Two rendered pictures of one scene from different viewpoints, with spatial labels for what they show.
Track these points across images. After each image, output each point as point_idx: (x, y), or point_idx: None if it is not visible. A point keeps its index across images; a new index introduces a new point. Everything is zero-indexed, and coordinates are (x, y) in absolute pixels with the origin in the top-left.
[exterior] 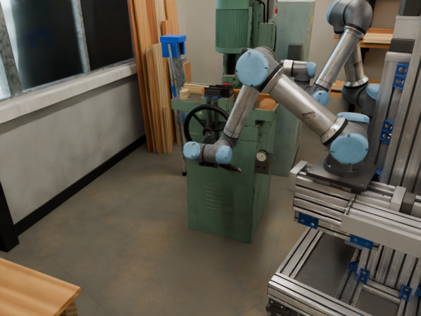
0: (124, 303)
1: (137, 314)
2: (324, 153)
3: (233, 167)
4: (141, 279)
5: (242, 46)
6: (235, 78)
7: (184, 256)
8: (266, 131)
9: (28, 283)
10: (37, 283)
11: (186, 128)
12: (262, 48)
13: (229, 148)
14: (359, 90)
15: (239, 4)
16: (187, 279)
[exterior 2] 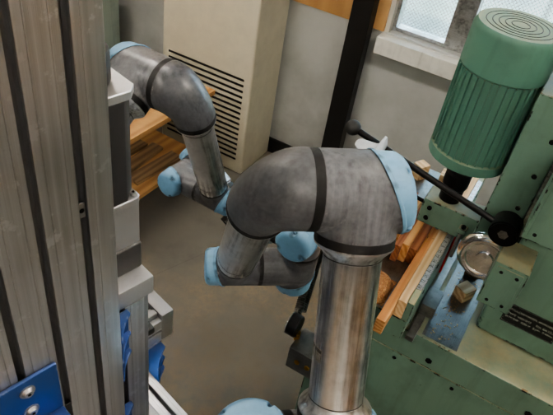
0: (203, 271)
1: (183, 281)
2: (150, 325)
3: (298, 299)
4: (236, 288)
5: (447, 151)
6: (439, 212)
7: (271, 342)
8: (406, 366)
9: (135, 125)
10: (131, 129)
11: None
12: (151, 57)
13: (166, 177)
14: (291, 409)
15: (468, 54)
16: (221, 338)
